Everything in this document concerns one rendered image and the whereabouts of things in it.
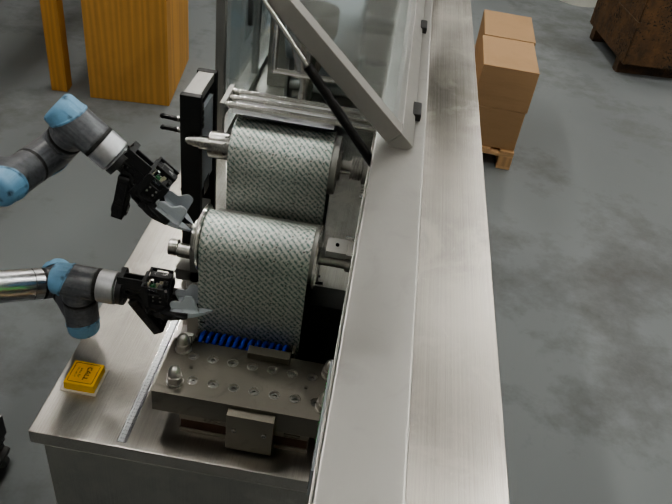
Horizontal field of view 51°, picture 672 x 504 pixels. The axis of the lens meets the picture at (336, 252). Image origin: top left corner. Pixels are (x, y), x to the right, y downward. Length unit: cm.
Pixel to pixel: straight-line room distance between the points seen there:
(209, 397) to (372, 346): 79
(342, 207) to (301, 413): 98
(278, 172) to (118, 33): 313
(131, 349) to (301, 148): 64
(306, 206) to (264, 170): 13
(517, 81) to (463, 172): 286
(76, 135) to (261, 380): 63
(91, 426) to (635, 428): 226
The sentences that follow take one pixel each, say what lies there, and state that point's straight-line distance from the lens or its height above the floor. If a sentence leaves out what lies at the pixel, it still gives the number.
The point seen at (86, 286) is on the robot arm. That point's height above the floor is 113.
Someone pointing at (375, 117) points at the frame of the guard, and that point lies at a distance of 112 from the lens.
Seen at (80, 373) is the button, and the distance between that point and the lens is 175.
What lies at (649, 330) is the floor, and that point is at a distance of 375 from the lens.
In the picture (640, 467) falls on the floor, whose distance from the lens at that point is 312.
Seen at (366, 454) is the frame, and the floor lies 165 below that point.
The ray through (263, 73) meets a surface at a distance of 243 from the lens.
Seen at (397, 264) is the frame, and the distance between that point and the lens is 90.
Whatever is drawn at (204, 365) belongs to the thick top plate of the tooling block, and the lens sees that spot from 159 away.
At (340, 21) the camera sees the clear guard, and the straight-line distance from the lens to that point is 124.
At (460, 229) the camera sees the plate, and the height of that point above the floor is 144.
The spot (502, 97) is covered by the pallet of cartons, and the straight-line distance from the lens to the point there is 442.
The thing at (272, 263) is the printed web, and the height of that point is 126.
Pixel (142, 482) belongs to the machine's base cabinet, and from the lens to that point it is 171.
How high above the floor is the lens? 221
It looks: 38 degrees down
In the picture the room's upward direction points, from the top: 9 degrees clockwise
